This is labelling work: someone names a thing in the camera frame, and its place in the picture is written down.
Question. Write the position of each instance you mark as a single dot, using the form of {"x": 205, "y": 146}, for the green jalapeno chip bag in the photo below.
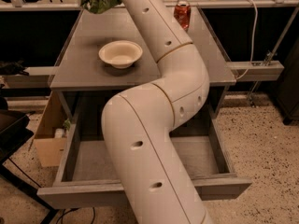
{"x": 99, "y": 0}

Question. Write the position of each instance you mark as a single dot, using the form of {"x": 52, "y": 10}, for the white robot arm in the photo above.
{"x": 137, "y": 122}

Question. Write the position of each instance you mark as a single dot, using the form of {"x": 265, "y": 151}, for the grey cabinet counter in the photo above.
{"x": 81, "y": 69}

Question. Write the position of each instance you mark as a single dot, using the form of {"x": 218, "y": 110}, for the open grey top drawer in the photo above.
{"x": 86, "y": 176}

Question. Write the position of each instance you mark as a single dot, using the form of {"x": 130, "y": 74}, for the white paper bowl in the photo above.
{"x": 120, "y": 54}

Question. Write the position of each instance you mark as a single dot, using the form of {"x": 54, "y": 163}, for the red cola can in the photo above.
{"x": 182, "y": 14}

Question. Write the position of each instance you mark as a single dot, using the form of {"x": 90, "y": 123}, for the cardboard box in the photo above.
{"x": 50, "y": 138}

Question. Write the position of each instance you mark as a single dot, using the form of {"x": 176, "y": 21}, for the black chair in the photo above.
{"x": 14, "y": 134}

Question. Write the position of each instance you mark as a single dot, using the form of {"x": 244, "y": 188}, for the metal rail frame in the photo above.
{"x": 37, "y": 6}

